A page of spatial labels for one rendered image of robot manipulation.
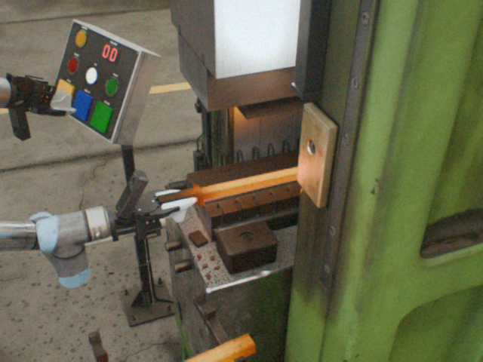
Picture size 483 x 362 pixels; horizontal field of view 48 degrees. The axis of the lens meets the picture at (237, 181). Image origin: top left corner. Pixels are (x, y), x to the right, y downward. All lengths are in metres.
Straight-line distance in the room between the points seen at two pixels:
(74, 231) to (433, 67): 0.83
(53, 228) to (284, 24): 0.65
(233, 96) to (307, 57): 0.26
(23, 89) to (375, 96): 0.93
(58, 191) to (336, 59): 2.38
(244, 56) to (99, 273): 1.72
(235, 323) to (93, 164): 2.08
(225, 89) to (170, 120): 2.50
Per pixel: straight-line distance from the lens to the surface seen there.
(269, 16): 1.01
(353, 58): 0.85
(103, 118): 1.64
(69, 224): 1.26
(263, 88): 1.13
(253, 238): 1.23
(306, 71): 0.91
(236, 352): 1.00
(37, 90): 1.47
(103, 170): 3.19
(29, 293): 2.58
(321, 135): 0.93
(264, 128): 1.52
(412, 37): 0.73
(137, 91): 1.60
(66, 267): 1.32
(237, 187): 1.32
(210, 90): 1.08
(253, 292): 1.27
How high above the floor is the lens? 1.82
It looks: 37 degrees down
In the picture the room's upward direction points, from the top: 1 degrees clockwise
